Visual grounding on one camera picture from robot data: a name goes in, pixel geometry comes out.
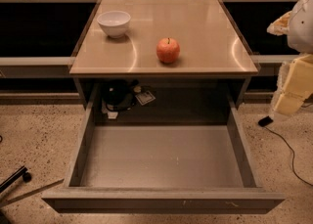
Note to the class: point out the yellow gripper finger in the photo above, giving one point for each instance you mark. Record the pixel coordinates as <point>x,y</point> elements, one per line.
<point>280,26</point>
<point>294,85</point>

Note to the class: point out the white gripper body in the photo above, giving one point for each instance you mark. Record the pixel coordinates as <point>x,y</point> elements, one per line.
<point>301,27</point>

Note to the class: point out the red apple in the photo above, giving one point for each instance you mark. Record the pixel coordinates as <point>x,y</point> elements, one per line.
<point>167,50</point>

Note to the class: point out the grey cabinet with steel top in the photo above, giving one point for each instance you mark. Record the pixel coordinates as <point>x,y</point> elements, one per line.
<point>180,38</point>

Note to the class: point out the open grey top drawer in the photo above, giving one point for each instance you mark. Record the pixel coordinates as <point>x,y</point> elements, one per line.
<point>186,153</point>

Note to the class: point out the white tag label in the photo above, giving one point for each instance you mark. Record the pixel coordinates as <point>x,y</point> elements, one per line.
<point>145,97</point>

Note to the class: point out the white ceramic bowl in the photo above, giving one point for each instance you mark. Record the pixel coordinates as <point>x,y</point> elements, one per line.
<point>114,23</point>

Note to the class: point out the black device inside cabinet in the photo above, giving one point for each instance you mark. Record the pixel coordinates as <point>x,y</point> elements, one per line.
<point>118,95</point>

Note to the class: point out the metal strip on floor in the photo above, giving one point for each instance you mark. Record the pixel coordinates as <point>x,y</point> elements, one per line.
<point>31,193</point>

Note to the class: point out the black chair leg with caster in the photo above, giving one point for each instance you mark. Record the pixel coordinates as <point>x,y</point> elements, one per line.
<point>22,172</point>

